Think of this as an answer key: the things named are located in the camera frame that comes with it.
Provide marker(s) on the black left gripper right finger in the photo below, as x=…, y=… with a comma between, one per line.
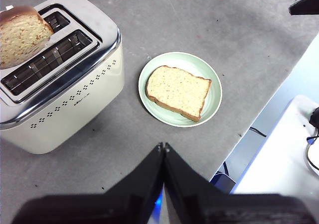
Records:
x=236, y=209

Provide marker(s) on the dark blue box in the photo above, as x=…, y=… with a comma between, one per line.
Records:
x=223, y=183

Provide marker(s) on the black camera device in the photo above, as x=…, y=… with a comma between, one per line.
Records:
x=315, y=119

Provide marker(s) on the cream two-slot toaster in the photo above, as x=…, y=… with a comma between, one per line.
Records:
x=82, y=119

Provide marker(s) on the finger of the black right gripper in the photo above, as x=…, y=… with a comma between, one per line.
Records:
x=307, y=5

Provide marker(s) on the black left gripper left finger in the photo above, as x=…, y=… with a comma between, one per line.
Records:
x=99, y=209

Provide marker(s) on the pale green round plate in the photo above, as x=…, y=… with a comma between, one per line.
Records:
x=211, y=84

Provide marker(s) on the toasted bread slice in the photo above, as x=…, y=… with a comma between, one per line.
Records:
x=178, y=92
x=22, y=39

